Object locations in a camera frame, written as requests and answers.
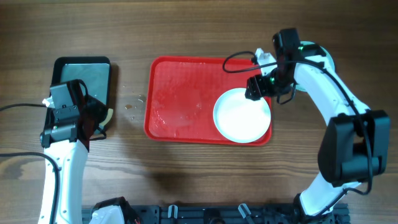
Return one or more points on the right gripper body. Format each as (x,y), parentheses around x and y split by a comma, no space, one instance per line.
(272,84)

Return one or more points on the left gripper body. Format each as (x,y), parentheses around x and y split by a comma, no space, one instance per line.
(99,111)

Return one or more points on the green yellow sponge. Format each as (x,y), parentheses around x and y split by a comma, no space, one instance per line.
(108,117)

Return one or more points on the white plate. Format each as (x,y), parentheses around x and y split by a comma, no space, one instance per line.
(239,119)

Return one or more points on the light blue plate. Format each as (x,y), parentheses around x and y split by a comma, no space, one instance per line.
(306,73)

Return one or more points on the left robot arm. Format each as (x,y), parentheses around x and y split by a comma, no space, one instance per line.
(62,198)

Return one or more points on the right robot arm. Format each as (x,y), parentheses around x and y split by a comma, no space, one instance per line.
(354,147)

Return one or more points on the black water tray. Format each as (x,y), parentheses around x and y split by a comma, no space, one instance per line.
(90,77)

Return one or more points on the red plastic serving tray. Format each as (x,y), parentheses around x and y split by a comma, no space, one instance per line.
(181,96)

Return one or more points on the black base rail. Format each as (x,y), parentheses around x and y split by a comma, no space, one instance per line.
(267,214)

